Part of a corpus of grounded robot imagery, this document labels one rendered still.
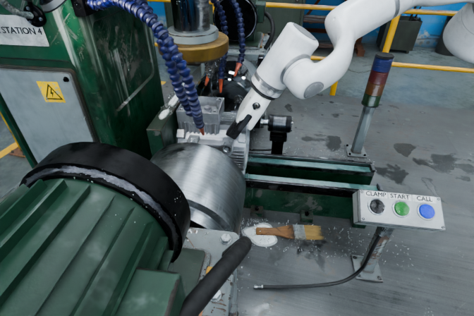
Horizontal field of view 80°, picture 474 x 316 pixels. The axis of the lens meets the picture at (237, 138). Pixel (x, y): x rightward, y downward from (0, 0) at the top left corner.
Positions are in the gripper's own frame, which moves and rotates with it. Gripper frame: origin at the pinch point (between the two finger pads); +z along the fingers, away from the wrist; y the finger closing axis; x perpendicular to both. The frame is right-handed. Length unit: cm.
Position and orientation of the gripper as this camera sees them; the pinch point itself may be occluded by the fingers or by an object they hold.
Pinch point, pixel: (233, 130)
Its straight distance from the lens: 78.6
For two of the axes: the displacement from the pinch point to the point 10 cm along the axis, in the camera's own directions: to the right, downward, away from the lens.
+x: -8.6, -4.8, -1.9
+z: -5.0, 6.7, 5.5
